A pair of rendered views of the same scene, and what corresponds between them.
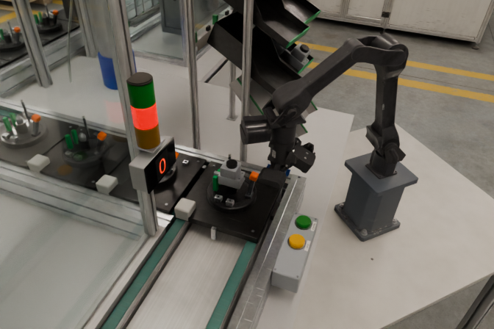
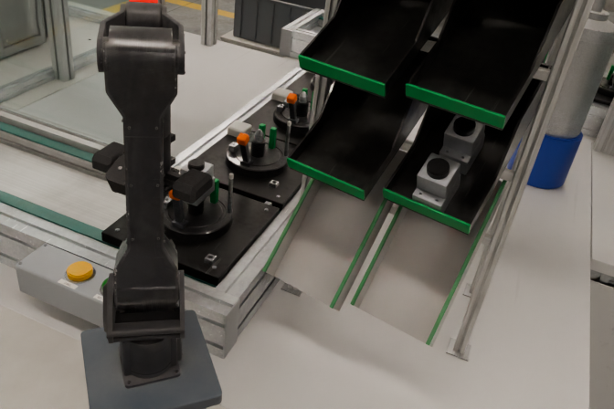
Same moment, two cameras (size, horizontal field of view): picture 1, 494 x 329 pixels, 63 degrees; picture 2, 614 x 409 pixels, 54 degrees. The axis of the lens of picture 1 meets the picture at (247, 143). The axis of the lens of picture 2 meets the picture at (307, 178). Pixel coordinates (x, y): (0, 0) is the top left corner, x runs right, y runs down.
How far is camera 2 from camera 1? 1.35 m
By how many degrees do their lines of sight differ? 71
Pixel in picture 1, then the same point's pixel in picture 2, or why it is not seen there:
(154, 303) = (70, 176)
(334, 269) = (54, 369)
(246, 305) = (11, 218)
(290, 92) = not seen: hidden behind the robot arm
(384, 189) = (87, 345)
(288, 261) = (50, 259)
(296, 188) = (200, 296)
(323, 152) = not seen: outside the picture
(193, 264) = (108, 203)
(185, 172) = (255, 184)
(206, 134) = not seen: hidden behind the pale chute
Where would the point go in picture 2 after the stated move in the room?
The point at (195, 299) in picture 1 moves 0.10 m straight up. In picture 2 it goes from (58, 201) to (53, 159)
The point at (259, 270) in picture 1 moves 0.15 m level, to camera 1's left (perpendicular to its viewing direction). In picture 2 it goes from (52, 233) to (85, 188)
